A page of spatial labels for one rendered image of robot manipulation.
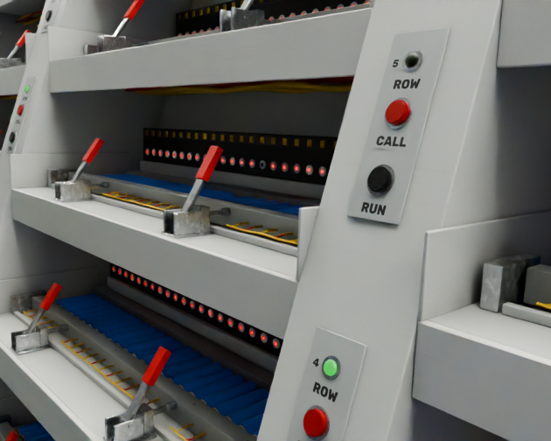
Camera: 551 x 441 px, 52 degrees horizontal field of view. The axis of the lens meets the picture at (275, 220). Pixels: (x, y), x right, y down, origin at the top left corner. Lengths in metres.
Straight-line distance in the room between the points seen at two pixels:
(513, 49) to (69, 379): 0.56
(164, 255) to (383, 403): 0.26
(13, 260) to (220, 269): 0.53
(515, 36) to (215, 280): 0.27
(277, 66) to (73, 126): 0.51
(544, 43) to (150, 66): 0.43
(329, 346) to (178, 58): 0.36
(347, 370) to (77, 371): 0.43
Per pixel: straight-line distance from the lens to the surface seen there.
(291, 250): 0.46
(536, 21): 0.36
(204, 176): 0.53
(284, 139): 0.67
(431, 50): 0.37
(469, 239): 0.35
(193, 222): 0.53
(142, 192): 0.71
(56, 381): 0.70
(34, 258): 0.94
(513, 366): 0.30
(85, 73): 0.81
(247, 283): 0.42
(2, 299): 0.94
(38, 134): 0.92
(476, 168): 0.35
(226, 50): 0.54
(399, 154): 0.35
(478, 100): 0.35
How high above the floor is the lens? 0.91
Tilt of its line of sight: 3 degrees up
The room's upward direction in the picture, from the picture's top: 15 degrees clockwise
